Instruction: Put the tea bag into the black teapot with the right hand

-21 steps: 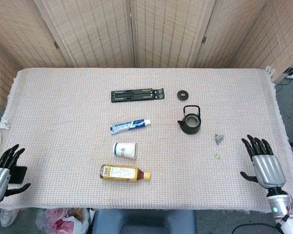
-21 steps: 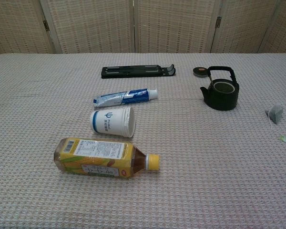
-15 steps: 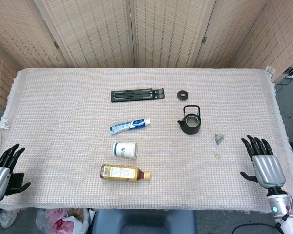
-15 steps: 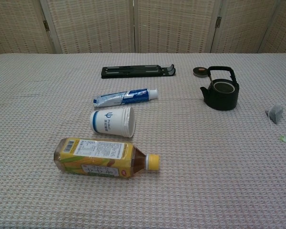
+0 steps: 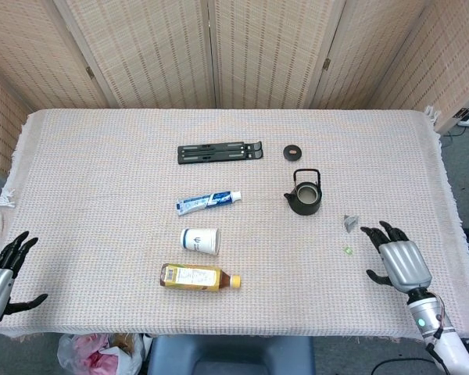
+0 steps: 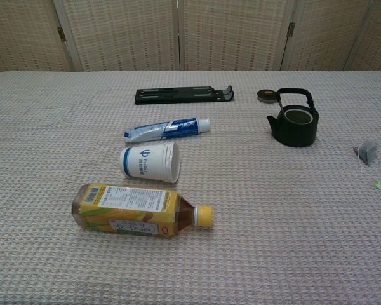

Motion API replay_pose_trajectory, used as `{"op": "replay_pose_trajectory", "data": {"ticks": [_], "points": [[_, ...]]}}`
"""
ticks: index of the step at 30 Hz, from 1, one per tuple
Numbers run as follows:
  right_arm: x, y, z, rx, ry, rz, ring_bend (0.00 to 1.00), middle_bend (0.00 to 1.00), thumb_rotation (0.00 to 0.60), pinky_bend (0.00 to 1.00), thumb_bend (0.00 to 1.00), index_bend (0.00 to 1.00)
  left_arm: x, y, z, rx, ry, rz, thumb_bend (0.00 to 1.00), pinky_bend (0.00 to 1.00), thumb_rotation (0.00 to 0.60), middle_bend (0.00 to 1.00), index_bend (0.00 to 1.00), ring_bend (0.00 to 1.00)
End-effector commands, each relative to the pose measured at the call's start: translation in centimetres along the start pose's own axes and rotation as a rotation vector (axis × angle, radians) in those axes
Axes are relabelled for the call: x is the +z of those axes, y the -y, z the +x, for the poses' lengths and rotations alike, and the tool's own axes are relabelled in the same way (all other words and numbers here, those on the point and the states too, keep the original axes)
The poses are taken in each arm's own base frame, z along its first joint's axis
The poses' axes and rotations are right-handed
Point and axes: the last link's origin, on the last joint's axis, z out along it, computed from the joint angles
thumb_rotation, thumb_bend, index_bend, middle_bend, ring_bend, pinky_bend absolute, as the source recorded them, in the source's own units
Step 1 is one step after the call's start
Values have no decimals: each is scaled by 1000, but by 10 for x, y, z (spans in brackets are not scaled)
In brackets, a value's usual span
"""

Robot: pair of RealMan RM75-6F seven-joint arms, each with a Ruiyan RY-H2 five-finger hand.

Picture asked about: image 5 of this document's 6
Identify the black folding laptop stand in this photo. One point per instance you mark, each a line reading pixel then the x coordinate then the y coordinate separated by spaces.
pixel 219 153

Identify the beige woven tablecloth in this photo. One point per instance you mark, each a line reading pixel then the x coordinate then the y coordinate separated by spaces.
pixel 101 176

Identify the blue chair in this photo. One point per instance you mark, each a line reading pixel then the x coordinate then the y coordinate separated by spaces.
pixel 230 355

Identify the white paper cup blue logo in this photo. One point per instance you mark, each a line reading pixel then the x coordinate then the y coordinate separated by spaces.
pixel 199 241

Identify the blue white toothpaste tube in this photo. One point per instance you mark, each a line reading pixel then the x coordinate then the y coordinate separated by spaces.
pixel 203 202

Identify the tea bottle yellow cap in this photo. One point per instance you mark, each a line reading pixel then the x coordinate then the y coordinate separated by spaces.
pixel 191 277

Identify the black round lid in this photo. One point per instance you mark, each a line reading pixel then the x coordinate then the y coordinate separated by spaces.
pixel 292 152

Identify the woven folding screen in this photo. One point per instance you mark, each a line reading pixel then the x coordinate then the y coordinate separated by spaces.
pixel 152 51

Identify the black teapot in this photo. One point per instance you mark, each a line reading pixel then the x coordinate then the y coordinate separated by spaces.
pixel 305 203

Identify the white plastic bag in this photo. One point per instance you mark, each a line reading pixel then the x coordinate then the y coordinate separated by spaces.
pixel 97 353

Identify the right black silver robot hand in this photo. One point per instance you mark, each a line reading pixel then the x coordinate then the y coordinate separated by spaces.
pixel 406 261

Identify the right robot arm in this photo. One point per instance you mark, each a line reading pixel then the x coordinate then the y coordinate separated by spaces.
pixel 426 312

